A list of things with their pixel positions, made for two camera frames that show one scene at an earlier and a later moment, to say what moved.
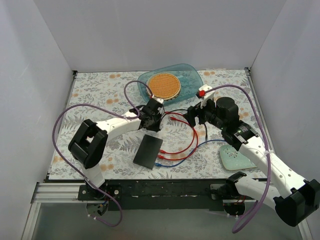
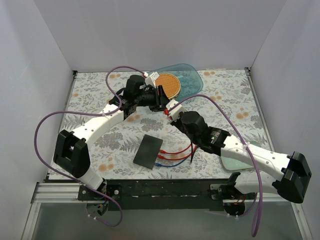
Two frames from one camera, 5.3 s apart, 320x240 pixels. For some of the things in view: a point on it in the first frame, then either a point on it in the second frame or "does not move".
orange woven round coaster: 164,86 does not move
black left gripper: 155,115 to 162,97
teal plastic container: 189,80 does not move
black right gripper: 198,114 to 175,122
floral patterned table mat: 108,121 does not move
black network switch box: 148,151 does not move
